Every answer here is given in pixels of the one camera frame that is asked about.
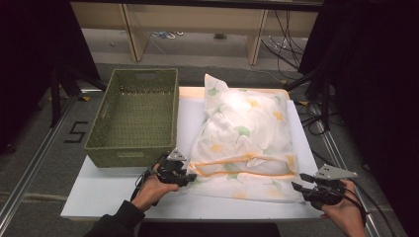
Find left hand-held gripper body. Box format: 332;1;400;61
156;148;188;185

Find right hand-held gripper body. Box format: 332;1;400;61
302;164;359;210

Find green woven basket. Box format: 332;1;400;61
84;67;180;169

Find leaf print laundry bag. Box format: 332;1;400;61
184;73;305;203

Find person's left hand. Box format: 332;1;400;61
131;164;181;212

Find person's right hand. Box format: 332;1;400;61
320;179;367;237

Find black metal stand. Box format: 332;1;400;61
48;63;108;128
285;65;332;131

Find white table sheet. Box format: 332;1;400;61
60;97;325;221

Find black curtain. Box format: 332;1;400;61
297;0;419;237
0;0;100;156

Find light wooden shelf unit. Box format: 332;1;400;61
70;1;319;66

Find aluminium floor rail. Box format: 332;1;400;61
320;131;384;237
0;95;80;228

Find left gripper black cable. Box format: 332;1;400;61
129;156;166;206

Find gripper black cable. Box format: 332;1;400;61
310;149;398;237
129;156;166;206

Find black floor cables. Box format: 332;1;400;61
295;102;328;136

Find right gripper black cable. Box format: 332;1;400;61
310;149;398;237

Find blue and white cord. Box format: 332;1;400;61
150;31;185;40

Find bundle of black cables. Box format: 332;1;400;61
260;9;304;72

